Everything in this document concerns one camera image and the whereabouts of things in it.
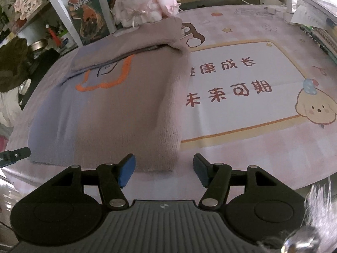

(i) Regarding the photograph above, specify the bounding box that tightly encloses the white fluffy cloth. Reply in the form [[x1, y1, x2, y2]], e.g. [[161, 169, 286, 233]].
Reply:
[[259, 176, 337, 253]]

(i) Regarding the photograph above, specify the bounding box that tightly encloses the stack of papers and books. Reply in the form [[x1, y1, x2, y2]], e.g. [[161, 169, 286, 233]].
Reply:
[[290, 0, 337, 66]]

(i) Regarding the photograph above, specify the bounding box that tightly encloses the metal bowl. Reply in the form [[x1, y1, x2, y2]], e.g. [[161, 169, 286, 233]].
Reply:
[[27, 39, 49, 54]]

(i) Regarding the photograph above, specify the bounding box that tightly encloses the white shelf frame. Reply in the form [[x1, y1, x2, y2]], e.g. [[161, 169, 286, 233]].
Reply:
[[38, 0, 85, 48]]

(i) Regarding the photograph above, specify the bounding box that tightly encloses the pink plush toy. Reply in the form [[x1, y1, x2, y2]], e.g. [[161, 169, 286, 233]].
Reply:
[[13, 0, 44, 20]]

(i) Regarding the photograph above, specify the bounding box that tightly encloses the dark cloth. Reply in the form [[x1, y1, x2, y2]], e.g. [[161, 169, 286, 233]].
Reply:
[[0, 37, 35, 93]]

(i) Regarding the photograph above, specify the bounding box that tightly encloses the pink white plush bunny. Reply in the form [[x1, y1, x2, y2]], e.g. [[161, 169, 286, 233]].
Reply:
[[113, 0, 182, 28]]

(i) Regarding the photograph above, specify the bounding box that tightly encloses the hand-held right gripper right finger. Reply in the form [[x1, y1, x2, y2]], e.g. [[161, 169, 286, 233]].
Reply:
[[193, 153, 293, 209]]

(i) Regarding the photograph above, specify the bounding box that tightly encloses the dark illustrated cover book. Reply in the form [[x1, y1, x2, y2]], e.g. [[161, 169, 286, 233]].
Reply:
[[67, 0, 111, 46]]

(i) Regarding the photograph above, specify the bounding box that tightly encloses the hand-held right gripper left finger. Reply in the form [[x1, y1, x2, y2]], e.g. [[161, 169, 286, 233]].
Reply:
[[39, 153, 136, 211]]

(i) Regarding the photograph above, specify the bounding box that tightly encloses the beige lilac sweater orange print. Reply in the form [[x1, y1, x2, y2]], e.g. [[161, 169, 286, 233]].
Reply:
[[28, 17, 192, 173]]

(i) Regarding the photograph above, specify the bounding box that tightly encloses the pink cartoon printed desk mat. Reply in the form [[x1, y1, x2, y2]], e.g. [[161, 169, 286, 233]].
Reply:
[[5, 4, 337, 191]]

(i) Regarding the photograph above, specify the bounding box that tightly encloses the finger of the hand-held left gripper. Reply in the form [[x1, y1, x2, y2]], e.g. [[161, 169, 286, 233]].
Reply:
[[0, 147, 31, 168]]

